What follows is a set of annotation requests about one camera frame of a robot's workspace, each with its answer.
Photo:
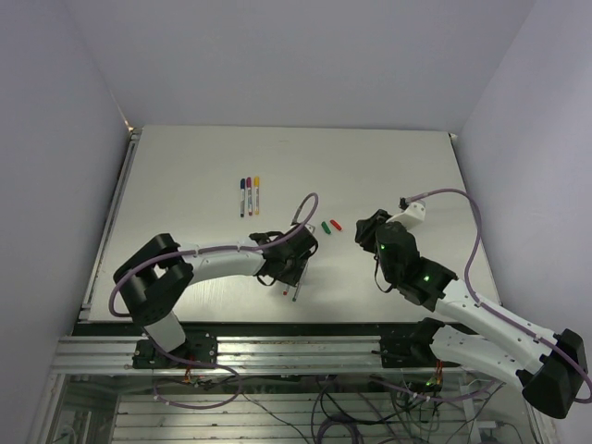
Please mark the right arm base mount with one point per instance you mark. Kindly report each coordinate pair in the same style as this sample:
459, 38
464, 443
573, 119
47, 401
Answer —
409, 345

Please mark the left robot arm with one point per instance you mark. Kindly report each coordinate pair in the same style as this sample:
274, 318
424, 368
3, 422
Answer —
154, 278

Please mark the red pen cap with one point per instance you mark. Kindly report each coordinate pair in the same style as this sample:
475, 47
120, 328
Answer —
336, 225

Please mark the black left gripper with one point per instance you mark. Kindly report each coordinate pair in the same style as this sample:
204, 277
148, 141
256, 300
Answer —
292, 277

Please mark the aluminium frame rail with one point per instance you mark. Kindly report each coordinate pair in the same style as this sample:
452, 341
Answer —
112, 356

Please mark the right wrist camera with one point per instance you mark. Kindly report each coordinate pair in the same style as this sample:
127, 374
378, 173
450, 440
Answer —
412, 214

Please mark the green pen cap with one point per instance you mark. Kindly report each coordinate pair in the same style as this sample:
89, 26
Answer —
325, 227

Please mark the white pen green end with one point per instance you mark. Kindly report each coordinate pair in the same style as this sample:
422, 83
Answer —
298, 285

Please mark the white pen yellow end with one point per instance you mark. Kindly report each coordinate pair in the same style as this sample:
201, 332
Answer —
256, 199

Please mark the white pen blue tip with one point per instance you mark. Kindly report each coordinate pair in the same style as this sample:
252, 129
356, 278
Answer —
242, 201

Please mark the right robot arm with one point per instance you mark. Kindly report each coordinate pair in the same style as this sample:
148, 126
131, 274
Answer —
548, 368

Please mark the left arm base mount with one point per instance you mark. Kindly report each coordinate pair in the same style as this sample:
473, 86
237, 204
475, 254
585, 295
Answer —
199, 350

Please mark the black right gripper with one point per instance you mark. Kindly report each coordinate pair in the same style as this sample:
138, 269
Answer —
366, 228

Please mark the white pen purple end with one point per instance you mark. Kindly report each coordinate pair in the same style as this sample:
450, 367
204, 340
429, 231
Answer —
249, 198

